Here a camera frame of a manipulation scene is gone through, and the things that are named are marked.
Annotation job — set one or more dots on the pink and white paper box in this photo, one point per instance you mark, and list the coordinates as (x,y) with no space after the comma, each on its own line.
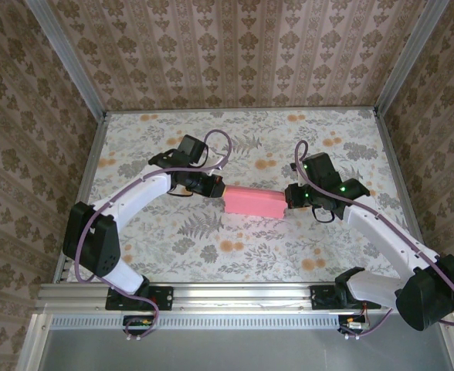
(254,201)

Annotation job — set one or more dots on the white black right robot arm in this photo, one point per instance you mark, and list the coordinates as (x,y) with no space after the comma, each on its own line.
(381,239)

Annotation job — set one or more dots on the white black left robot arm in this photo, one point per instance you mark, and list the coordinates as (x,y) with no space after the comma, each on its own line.
(134,201)

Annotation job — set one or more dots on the floral print tablecloth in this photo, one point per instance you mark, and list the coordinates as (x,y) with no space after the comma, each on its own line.
(134,127)

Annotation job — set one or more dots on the black power connector block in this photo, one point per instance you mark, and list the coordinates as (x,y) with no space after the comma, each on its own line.
(352,324)
(138,324)

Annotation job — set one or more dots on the grey metal panel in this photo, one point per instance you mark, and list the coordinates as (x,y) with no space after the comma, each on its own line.
(231,351)

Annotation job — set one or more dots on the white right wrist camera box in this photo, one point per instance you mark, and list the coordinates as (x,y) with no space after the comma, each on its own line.
(293,167)

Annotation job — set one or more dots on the thin aluminium wall-side rail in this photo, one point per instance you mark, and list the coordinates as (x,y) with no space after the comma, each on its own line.
(242,109)

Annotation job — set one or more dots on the aluminium table side rail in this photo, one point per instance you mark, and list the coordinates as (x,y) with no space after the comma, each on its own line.
(90,162)
(395,162)

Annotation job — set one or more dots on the aluminium table edge rail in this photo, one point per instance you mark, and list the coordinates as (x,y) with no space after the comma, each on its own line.
(242,295)

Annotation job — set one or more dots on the aluminium frame post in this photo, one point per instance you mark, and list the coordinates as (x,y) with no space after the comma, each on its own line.
(407,58)
(73,62)

